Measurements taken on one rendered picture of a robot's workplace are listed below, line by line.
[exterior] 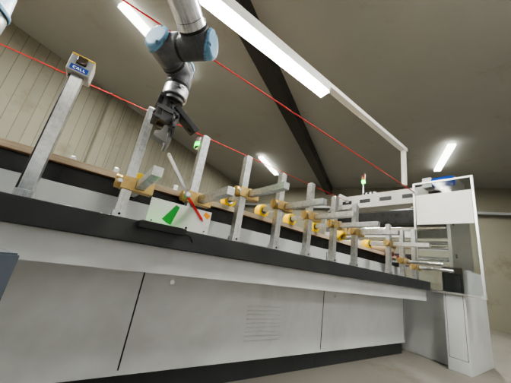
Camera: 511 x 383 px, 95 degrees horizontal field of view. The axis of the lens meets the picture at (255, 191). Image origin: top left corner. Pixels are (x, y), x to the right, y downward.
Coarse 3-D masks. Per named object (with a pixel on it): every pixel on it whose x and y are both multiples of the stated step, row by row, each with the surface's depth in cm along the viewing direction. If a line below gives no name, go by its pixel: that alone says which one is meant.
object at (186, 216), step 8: (152, 200) 91; (160, 200) 93; (152, 208) 90; (160, 208) 92; (168, 208) 94; (184, 208) 98; (192, 208) 100; (152, 216) 90; (160, 216) 92; (176, 216) 95; (184, 216) 97; (192, 216) 99; (168, 224) 93; (176, 224) 95; (184, 224) 97; (192, 224) 99; (200, 224) 101; (208, 224) 103; (200, 232) 100
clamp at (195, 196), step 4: (184, 192) 99; (192, 192) 101; (196, 192) 102; (180, 196) 101; (192, 196) 101; (196, 196) 102; (180, 200) 100; (184, 200) 99; (188, 200) 99; (192, 200) 100; (196, 200) 101; (196, 204) 103; (200, 204) 102; (204, 204) 103; (208, 204) 104
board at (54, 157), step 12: (0, 144) 82; (12, 144) 84; (24, 144) 86; (60, 156) 92; (84, 168) 96; (96, 168) 98; (168, 192) 114; (180, 192) 118; (216, 204) 128; (252, 216) 141; (288, 228) 158; (300, 228) 164; (372, 252) 218; (384, 252) 226
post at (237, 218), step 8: (248, 160) 122; (248, 168) 121; (240, 176) 122; (248, 176) 120; (240, 184) 119; (248, 184) 120; (240, 200) 116; (240, 208) 115; (240, 216) 114; (232, 224) 114; (240, 224) 113; (232, 232) 112
